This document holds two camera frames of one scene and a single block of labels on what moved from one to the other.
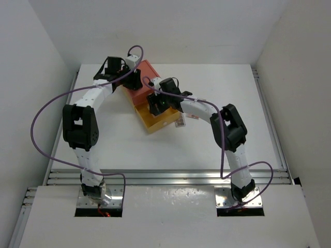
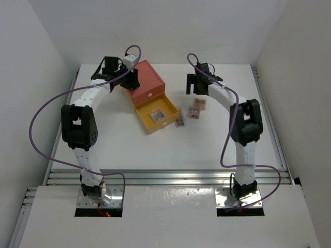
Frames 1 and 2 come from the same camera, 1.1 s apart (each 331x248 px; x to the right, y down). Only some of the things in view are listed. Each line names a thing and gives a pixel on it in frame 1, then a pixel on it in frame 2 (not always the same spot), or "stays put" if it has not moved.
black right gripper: (154, 99) → (192, 79)
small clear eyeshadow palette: (181, 122) stays put
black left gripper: (134, 83) stays put
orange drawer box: (138, 96) stays put
